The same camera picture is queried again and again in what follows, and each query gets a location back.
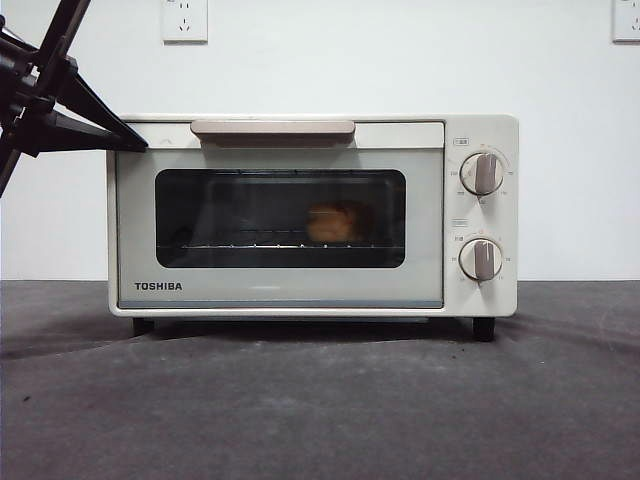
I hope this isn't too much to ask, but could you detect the white wall socket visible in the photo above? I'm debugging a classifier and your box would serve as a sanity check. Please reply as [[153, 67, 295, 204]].
[[161, 0, 208, 44], [612, 0, 640, 44]]

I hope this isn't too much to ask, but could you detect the cream Toshiba toaster oven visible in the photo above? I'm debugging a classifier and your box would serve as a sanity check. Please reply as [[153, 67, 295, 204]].
[[104, 113, 520, 342]]

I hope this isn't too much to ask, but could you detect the golden brown bread roll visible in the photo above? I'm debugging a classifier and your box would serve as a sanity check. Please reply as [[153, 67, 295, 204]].
[[305, 199, 376, 244]]

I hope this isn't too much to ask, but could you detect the metal wire oven rack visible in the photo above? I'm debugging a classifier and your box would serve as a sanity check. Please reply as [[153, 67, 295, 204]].
[[157, 227, 399, 251]]

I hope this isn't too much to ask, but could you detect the cream oven control knob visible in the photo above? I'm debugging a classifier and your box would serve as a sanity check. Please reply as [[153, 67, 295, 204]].
[[458, 238, 504, 281], [459, 152, 506, 196]]

